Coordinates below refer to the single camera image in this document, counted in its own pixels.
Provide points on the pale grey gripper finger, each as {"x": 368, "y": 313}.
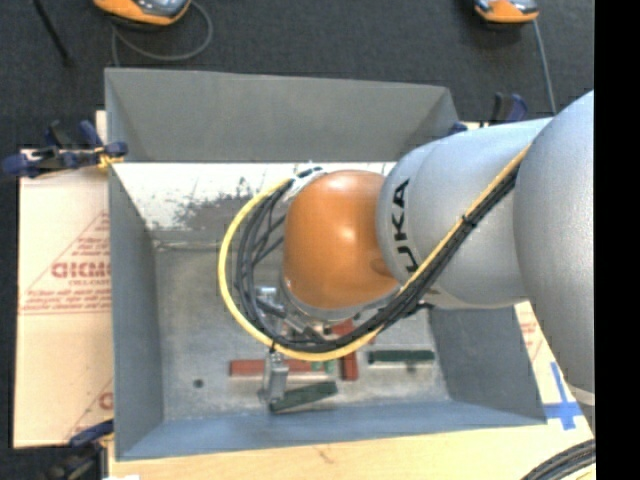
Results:
{"x": 281, "y": 380}
{"x": 267, "y": 385}

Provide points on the dark green flat block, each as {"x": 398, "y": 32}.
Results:
{"x": 307, "y": 397}
{"x": 400, "y": 356}

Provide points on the grey metal bin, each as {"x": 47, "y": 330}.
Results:
{"x": 200, "y": 318}

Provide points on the brown cardboard board red print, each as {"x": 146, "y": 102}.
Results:
{"x": 60, "y": 328}

